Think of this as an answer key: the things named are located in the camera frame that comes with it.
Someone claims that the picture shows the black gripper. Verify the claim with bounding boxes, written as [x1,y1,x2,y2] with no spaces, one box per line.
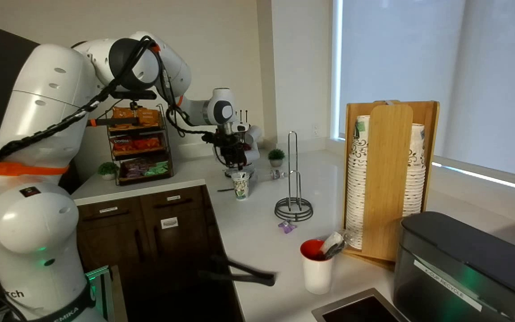
[202,127,258,179]

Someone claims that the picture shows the robot base table green rails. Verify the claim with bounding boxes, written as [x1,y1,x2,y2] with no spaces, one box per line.
[81,264,129,322]

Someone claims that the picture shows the stack of patterned paper cups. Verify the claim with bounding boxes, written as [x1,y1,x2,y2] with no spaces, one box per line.
[346,114,372,250]
[403,121,428,218]

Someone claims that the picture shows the white mug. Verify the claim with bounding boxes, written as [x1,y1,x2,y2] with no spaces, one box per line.
[249,139,263,168]

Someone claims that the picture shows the small green potted plant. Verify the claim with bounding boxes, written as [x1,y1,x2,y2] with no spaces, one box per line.
[97,159,120,182]
[267,146,288,170]

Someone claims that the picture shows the small purple crumpled piece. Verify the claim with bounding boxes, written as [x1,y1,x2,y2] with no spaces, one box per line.
[278,220,299,236]

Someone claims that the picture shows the snack rack with packets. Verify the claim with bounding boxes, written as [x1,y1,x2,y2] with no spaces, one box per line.
[106,105,174,186]

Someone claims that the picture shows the black kitchen tongs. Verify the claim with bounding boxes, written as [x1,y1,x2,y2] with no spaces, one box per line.
[195,254,279,288]

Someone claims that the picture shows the dark brown drawer cabinet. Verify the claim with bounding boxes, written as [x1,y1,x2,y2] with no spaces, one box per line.
[74,184,245,322]

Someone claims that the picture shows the grey item in white cup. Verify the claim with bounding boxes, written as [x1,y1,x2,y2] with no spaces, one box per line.
[319,230,349,259]

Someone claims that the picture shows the white cup with red inside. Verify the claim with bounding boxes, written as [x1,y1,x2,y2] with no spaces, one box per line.
[299,238,337,297]

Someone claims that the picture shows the wooden paper cup dispenser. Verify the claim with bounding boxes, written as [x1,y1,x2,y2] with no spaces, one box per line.
[342,98,442,263]

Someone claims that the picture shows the dark counter sink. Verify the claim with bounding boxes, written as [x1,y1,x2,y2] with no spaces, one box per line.
[310,286,412,322]

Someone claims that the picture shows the white window roller blind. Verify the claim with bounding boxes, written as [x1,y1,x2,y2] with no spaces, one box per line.
[331,0,515,184]

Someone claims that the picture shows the dark grey appliance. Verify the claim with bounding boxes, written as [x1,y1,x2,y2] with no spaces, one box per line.
[392,209,515,322]

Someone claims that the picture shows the black wire cup holder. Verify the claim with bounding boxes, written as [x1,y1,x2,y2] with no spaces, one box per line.
[272,129,317,223]

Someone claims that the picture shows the black stereo camera bar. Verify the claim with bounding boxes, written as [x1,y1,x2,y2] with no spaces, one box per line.
[111,87,160,102]

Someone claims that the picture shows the black orange camera clamp arm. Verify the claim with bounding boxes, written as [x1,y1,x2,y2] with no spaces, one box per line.
[86,114,120,129]

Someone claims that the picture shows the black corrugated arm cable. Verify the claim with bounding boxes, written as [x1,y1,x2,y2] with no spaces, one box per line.
[0,34,211,166]

